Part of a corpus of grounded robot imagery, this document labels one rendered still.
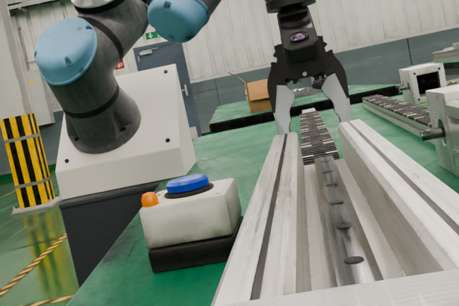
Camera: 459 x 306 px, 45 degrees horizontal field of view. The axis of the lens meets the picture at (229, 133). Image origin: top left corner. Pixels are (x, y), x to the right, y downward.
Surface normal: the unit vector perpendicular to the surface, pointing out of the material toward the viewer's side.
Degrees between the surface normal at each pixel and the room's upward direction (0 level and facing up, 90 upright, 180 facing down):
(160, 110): 43
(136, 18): 108
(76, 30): 49
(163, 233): 90
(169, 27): 126
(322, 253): 0
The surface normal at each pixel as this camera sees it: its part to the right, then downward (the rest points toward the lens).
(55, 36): -0.24, -0.56
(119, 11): 0.56, 0.51
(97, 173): -0.05, 0.10
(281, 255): -0.21, -0.97
